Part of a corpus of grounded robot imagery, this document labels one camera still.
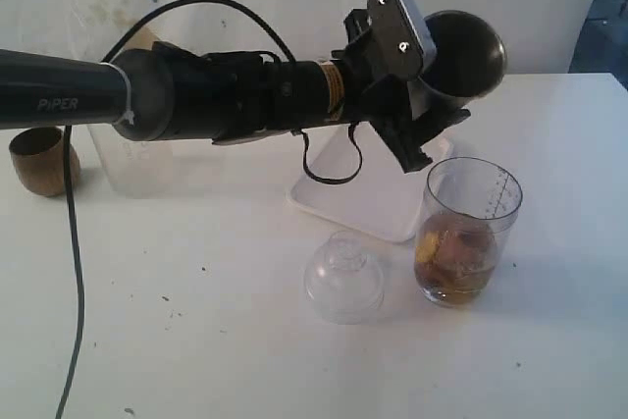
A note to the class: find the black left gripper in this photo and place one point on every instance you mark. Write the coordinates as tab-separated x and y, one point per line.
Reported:
389	46

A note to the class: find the stainless steel cup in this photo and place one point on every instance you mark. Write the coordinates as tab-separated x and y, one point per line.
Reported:
470	63

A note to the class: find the brown wooden cup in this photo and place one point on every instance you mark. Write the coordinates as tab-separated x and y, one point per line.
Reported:
38	158

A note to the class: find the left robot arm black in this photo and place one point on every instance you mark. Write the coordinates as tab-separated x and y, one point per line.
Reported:
167	93

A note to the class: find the clear plastic shaker cup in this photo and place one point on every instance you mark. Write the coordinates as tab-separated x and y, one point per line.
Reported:
468	210

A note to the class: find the clear dome shaker lid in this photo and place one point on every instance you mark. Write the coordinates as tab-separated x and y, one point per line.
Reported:
344	281

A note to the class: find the white rectangular tray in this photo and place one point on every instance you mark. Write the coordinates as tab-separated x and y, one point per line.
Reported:
382	201

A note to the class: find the translucent plastic container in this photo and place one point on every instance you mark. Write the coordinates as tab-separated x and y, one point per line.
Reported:
156	169

